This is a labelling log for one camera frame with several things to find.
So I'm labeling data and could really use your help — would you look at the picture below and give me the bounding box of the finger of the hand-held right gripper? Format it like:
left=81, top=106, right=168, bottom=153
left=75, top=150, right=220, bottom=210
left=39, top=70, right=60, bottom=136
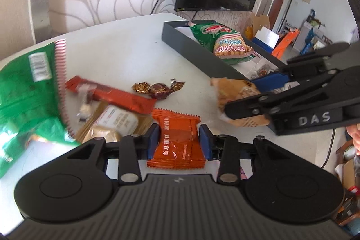
left=250, top=43, right=351, bottom=91
left=225, top=69, right=349, bottom=119

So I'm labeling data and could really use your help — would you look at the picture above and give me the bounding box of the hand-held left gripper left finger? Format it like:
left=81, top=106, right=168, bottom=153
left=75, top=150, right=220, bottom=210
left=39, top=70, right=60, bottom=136
left=67, top=123, right=160, bottom=185

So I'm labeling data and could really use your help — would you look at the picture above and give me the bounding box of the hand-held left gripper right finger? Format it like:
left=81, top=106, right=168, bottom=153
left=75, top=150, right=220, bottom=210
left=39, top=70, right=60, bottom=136
left=199, top=124, right=293, bottom=184

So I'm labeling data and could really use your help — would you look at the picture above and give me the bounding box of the beige bun packet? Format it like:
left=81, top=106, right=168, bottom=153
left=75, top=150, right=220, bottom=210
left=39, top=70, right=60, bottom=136
left=210, top=77, right=271, bottom=128

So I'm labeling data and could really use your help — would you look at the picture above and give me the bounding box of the orange snack packet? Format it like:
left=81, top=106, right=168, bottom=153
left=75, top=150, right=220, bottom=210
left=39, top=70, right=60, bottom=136
left=147, top=108, right=205, bottom=171

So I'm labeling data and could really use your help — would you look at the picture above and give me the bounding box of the gold beige snack packet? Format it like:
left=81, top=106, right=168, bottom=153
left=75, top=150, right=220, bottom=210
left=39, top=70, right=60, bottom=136
left=75, top=101, right=154, bottom=145

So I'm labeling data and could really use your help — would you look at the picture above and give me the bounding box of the brown gold foil candy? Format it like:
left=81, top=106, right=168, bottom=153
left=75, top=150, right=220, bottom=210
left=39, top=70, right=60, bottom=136
left=133, top=78, right=186, bottom=100

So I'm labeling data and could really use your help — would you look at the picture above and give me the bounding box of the red-brown snack bar wrapper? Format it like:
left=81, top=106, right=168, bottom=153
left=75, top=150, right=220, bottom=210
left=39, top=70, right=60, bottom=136
left=65, top=76, right=157, bottom=114

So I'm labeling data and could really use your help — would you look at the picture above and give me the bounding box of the black shallow box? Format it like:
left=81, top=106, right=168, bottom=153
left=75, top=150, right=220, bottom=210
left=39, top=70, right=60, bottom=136
left=162, top=20, right=288, bottom=81

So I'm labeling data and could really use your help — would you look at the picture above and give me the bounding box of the person's right hand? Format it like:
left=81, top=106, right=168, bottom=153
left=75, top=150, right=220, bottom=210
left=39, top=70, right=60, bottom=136
left=346, top=124, right=360, bottom=156

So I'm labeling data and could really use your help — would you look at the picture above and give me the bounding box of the clear wrapped candy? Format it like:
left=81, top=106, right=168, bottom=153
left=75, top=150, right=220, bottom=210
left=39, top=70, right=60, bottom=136
left=256, top=66, right=275, bottom=78

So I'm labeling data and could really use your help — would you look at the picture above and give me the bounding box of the white snack packet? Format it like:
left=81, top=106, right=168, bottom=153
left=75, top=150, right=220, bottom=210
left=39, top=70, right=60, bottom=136
left=270, top=81, right=302, bottom=94

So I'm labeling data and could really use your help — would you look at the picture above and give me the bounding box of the blue bag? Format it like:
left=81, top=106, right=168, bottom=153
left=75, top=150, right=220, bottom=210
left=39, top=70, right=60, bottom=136
left=302, top=29, right=315, bottom=55

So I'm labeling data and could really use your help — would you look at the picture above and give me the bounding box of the brown cardboard carton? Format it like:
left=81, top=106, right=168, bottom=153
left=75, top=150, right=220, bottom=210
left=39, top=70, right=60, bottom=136
left=341, top=158, right=360, bottom=193

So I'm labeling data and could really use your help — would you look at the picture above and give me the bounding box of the green prawn cracker bag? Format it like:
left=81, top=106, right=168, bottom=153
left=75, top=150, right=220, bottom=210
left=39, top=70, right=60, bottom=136
left=188, top=20, right=261, bottom=65

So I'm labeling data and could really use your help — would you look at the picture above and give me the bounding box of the brown cardboard box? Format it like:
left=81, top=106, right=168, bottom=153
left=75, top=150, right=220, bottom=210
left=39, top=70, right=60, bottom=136
left=251, top=13, right=271, bottom=38

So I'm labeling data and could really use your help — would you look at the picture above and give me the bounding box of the white cabinet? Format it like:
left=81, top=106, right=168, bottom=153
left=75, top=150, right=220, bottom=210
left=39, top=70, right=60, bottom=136
left=295, top=19, right=314, bottom=45

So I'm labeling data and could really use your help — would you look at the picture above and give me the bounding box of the green chips bag on table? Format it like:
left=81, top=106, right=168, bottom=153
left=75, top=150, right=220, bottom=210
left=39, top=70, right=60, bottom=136
left=0, top=39, right=81, bottom=179

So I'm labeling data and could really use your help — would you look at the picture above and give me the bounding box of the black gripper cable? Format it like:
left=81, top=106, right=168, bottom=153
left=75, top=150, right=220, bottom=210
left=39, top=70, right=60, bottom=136
left=321, top=128, right=337, bottom=169

